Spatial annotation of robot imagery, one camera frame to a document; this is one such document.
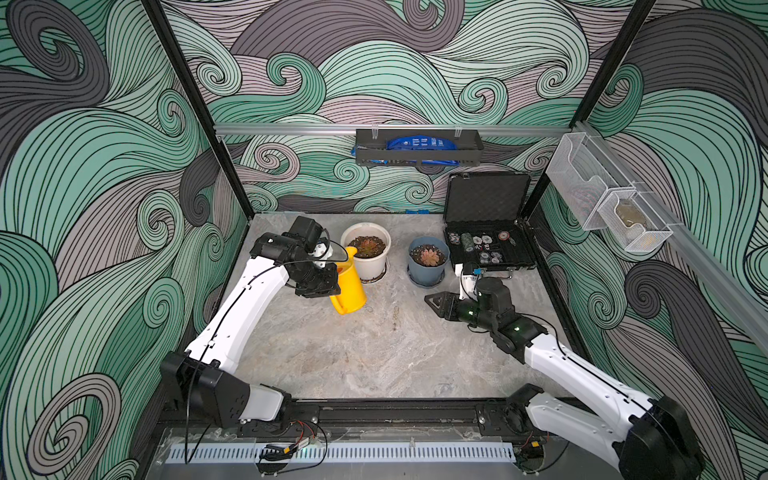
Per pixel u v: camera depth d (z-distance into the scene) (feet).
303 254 1.75
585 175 2.55
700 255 1.87
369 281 3.29
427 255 3.11
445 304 2.28
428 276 3.10
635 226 2.11
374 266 3.12
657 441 1.26
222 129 3.11
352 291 2.49
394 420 2.44
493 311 1.98
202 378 1.24
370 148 3.04
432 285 3.21
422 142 3.03
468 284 2.32
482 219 3.69
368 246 3.20
